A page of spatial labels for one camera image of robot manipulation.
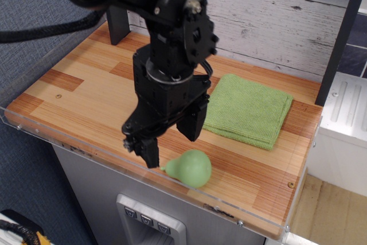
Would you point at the folded green cloth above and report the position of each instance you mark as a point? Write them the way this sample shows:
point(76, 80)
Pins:
point(246, 111)

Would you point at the left dark grey post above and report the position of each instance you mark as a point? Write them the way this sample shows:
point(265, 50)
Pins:
point(118, 24)

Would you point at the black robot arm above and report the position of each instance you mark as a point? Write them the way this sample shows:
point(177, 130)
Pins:
point(171, 73)

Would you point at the dark grey post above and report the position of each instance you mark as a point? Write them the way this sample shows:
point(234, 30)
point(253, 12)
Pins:
point(118, 24)
point(336, 55)

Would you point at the grey toy fridge cabinet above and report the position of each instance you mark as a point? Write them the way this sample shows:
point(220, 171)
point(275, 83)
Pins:
point(122, 208)

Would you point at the right dark grey post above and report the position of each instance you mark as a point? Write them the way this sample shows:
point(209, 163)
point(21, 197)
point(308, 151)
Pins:
point(336, 55)

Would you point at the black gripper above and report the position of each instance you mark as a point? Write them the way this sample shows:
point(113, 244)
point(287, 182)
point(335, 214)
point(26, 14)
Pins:
point(162, 103)

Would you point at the white toy sink unit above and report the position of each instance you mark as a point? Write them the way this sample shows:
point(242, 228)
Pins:
point(338, 154)

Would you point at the yellow object at corner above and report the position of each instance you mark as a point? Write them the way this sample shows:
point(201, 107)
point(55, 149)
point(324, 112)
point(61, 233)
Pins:
point(43, 240)

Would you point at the green toy pear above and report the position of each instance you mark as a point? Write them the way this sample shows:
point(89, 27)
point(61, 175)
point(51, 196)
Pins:
point(192, 168)

